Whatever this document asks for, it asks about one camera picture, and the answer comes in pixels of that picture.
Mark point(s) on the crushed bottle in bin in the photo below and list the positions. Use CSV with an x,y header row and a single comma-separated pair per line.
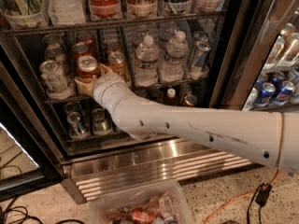
x,y
167,208

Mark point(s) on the glass fridge door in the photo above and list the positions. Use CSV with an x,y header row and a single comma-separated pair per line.
x,y
26,162
256,28

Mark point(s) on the silver can front left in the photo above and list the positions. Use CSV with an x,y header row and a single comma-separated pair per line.
x,y
58,85

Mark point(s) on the clear water bottle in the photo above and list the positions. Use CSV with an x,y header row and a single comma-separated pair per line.
x,y
176,51
146,62

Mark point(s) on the green drink top left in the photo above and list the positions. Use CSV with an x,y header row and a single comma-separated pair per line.
x,y
26,14

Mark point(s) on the silver can back left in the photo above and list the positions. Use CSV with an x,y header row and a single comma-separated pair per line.
x,y
53,41

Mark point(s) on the clear water bottle left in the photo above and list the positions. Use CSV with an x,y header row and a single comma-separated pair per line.
x,y
146,62

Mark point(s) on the red coke can middle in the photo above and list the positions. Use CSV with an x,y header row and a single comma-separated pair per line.
x,y
81,49

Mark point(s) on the water bottle back right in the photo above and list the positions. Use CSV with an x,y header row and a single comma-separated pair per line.
x,y
167,30

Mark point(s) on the green silver can bottom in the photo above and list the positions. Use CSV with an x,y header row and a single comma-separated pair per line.
x,y
100,122

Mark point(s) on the brown can top shelf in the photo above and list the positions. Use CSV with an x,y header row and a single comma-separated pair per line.
x,y
140,8

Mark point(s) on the orange can in bin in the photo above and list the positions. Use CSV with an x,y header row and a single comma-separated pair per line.
x,y
140,216

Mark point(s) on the glass fridge door left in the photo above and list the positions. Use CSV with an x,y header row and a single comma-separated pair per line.
x,y
26,162

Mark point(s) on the brown drink bottle bottom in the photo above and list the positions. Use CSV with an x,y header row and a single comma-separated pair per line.
x,y
170,97

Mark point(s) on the clear plastic bin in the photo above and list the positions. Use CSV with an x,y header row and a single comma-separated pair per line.
x,y
117,208

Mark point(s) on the blue silver can bottom left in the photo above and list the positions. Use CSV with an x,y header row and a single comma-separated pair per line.
x,y
78,128

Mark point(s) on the blue tall can back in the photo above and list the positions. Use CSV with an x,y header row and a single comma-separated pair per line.
x,y
200,36

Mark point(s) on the orange can back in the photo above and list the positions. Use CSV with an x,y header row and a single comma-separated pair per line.
x,y
113,45

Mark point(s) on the water bottle back left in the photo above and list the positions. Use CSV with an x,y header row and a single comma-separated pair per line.
x,y
138,34

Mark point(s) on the coca-cola bottle top shelf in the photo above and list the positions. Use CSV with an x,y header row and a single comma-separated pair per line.
x,y
101,9

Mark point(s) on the silver can middle left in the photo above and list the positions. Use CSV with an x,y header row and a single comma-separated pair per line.
x,y
59,56

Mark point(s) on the blue silver tall can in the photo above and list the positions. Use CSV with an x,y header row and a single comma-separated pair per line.
x,y
200,52

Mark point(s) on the blue pepsi can centre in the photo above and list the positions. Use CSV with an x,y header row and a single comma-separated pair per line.
x,y
266,92

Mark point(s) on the glass fridge door right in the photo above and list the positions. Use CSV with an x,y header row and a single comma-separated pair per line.
x,y
256,28

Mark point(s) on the black power adapter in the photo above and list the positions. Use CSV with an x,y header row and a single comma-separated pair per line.
x,y
263,194

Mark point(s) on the blue pepsi can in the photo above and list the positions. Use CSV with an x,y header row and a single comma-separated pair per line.
x,y
285,90
266,92

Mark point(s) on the steel fridge cabinet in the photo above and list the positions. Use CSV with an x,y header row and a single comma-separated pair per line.
x,y
97,165

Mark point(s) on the orange can front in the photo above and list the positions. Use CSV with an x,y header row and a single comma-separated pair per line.
x,y
117,62

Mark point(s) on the red coke can back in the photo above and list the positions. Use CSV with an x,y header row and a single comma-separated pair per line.
x,y
86,37

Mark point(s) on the copper can bottom right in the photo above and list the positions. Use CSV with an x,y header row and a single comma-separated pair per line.
x,y
190,101

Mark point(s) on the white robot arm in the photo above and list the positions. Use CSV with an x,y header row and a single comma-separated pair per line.
x,y
267,138

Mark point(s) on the red coke can front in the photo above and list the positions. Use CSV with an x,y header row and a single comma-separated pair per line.
x,y
88,68

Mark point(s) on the red coke can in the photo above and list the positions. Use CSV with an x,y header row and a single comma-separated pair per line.
x,y
88,68
81,49
86,37

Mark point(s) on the clear bottle top shelf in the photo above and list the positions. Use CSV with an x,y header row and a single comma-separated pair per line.
x,y
66,12

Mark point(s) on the clear water bottle right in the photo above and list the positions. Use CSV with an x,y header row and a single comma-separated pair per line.
x,y
176,51

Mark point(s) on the blue pepsi can right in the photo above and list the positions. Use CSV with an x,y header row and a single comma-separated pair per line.
x,y
285,90

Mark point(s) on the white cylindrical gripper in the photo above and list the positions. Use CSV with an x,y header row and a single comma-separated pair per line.
x,y
102,88

